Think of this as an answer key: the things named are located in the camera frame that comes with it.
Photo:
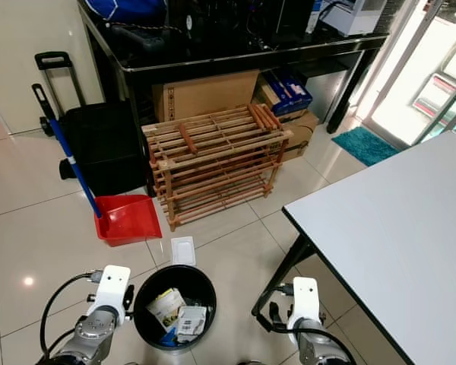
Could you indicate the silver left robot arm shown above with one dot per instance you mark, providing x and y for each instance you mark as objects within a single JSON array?
[{"x": 95, "y": 336}]

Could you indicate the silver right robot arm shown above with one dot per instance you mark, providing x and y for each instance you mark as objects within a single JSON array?
[{"x": 323, "y": 350}]

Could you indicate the black round rubbish bin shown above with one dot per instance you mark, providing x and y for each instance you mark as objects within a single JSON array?
[{"x": 150, "y": 334}]

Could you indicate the white and green food packet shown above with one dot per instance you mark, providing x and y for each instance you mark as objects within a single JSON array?
[{"x": 167, "y": 306}]

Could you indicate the blue wrapper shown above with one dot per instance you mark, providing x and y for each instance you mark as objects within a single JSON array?
[{"x": 169, "y": 340}]

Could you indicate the white carton with printed code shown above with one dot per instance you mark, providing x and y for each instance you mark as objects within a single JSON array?
[{"x": 191, "y": 321}]

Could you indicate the white table with black legs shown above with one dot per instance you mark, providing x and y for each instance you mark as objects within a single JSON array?
[{"x": 395, "y": 243}]

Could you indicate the black trolley suitcase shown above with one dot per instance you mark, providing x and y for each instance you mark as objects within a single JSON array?
[{"x": 102, "y": 144}]

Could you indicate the small brown cardboard box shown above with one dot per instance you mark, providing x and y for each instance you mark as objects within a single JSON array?
[{"x": 302, "y": 132}]

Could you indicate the teal floor mat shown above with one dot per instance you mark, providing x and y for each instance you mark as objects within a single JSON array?
[{"x": 365, "y": 144}]

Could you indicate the wooden slatted shoe rack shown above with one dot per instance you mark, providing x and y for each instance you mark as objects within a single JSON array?
[{"x": 213, "y": 135}]

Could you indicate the blue printed box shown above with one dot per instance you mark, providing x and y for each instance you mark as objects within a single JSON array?
[{"x": 289, "y": 90}]

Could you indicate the large brown cardboard box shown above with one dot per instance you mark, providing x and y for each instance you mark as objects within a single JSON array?
[{"x": 201, "y": 95}]

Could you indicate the black glass desk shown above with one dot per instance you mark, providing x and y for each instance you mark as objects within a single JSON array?
[{"x": 213, "y": 50}]

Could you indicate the white box with blue print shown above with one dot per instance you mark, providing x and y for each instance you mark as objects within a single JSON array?
[{"x": 353, "y": 14}]

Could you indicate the blue ball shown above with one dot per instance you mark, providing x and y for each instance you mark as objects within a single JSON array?
[{"x": 121, "y": 6}]

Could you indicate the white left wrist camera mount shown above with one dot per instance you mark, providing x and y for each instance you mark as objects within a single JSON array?
[{"x": 112, "y": 283}]

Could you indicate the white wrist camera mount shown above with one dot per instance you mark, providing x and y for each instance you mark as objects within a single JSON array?
[
  {"x": 304, "y": 300},
  {"x": 112, "y": 283}
]

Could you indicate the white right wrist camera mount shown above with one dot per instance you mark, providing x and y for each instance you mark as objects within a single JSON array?
[{"x": 304, "y": 300}]

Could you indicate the grey sliding door frame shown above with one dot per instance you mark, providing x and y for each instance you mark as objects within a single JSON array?
[{"x": 441, "y": 114}]

